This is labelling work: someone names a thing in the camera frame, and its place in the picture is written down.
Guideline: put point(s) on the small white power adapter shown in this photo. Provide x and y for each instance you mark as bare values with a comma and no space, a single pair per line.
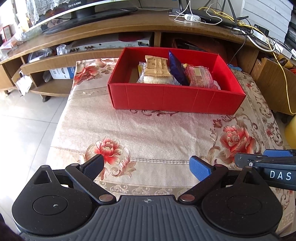
192,17

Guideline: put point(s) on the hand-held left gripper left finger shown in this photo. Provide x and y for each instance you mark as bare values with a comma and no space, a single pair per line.
92,166

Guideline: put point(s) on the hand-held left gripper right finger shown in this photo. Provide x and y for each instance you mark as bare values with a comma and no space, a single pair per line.
200,168

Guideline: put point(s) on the small wooden side cabinet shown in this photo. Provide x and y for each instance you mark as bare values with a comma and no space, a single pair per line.
272,88

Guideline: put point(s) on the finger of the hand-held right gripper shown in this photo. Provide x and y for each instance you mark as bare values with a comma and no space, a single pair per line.
279,153
245,160

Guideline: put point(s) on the television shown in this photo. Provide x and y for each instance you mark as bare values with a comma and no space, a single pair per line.
87,14

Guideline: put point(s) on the red cardboard box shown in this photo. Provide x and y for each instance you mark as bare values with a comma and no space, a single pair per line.
161,99

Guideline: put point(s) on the blue snack packet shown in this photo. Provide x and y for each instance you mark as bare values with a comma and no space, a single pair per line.
175,67

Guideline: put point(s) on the yellow round object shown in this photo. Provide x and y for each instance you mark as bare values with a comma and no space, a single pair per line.
291,132

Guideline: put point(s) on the long white power strip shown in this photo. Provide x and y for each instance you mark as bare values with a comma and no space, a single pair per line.
277,46

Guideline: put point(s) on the silver AV device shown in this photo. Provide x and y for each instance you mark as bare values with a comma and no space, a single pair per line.
111,45

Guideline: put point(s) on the clear plastic bag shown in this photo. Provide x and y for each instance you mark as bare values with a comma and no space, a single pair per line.
40,56

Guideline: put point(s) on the white lace cloth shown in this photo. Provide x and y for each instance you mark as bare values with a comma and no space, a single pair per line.
46,9

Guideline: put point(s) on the red clear-wrapped cake packet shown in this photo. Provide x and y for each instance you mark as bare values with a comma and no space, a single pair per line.
198,77

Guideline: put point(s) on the white paper bundle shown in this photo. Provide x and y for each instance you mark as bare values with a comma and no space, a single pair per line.
24,83

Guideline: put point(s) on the flat black device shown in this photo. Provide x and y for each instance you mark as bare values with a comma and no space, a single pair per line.
215,17

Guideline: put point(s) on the clear-wrapped round pastry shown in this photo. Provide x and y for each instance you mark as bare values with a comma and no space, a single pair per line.
157,80

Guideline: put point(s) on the wooden TV cabinet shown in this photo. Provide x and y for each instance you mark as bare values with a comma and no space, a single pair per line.
104,27

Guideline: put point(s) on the dark red flat object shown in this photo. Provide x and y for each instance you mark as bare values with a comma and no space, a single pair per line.
129,37

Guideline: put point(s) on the tan biscuit packet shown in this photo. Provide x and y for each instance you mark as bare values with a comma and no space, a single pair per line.
157,67

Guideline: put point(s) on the white and blue box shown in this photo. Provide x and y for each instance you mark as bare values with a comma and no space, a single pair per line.
62,73

